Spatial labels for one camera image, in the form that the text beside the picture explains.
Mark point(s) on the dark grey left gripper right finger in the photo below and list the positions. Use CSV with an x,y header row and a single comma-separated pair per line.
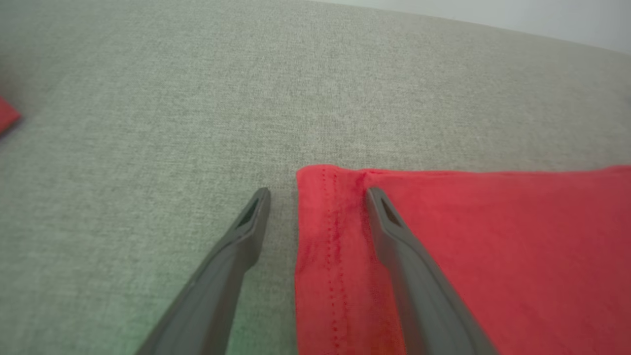
x,y
419,296

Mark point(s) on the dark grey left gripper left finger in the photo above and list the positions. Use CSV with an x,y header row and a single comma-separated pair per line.
x,y
217,291

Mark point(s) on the red garment with white stripes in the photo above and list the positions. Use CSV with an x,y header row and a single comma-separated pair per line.
x,y
517,256

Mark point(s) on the red shorts with white waistband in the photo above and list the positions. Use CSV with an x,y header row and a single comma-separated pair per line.
x,y
6,116

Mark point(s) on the grey fabric sofa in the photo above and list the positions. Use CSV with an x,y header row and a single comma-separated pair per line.
x,y
172,98

